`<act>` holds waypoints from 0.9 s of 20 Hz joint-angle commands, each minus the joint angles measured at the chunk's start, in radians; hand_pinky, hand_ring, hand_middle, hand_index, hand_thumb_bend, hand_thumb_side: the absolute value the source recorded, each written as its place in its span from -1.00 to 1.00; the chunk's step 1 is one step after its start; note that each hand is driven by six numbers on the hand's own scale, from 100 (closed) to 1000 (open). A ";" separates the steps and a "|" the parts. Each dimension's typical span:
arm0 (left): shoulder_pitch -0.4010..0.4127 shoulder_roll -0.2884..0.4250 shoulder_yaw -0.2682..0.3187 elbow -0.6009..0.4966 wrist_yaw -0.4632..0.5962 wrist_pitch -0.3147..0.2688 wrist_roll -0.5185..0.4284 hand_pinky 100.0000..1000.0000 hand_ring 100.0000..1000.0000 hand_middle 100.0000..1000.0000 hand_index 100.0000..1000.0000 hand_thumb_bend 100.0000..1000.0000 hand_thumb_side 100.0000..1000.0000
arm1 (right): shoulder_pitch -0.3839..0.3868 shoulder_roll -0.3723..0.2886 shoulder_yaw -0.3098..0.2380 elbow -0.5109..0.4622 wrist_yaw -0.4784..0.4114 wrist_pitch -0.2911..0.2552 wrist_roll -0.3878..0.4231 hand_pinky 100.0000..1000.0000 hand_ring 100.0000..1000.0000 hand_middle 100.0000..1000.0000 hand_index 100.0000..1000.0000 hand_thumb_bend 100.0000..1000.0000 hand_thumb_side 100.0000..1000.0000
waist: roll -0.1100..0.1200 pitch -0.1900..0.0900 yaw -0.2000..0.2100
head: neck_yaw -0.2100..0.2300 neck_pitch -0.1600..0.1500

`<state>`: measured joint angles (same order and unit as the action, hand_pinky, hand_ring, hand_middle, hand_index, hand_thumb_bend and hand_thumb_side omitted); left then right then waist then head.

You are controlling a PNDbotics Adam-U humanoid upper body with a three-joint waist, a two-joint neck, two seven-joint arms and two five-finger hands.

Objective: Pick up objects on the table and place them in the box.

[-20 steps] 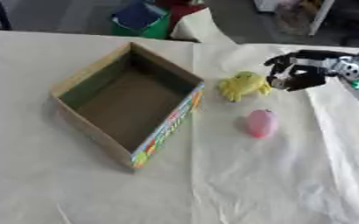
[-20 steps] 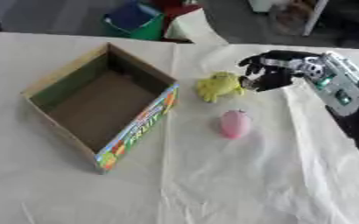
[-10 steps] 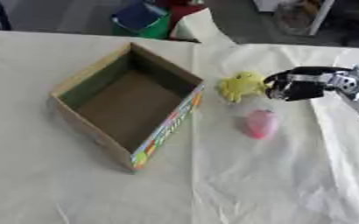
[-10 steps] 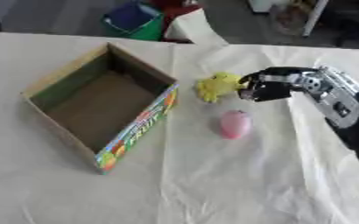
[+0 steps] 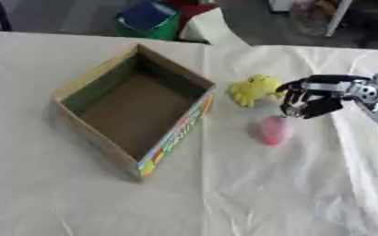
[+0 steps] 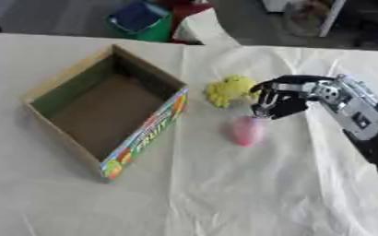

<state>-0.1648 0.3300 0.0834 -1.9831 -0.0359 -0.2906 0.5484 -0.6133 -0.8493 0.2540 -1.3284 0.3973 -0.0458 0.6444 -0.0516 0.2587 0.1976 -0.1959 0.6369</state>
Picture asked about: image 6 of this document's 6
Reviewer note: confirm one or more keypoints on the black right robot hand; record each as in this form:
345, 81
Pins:
283, 103

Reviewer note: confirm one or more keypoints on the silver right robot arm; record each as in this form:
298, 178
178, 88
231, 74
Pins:
361, 118

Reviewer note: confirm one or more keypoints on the open cardboard box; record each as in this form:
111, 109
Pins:
109, 109

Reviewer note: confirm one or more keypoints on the pink toy fruit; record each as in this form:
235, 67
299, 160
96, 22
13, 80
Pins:
247, 130

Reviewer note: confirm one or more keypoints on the yellow soft toy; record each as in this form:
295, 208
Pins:
230, 89

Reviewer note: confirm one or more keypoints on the white furniture leg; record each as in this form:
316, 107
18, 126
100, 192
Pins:
332, 17

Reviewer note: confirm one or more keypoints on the white folded sheet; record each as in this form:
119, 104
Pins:
203, 29

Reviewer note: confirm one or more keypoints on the red container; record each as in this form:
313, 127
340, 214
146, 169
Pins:
189, 14

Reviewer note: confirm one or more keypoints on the green and blue bin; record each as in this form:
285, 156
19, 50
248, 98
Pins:
141, 21

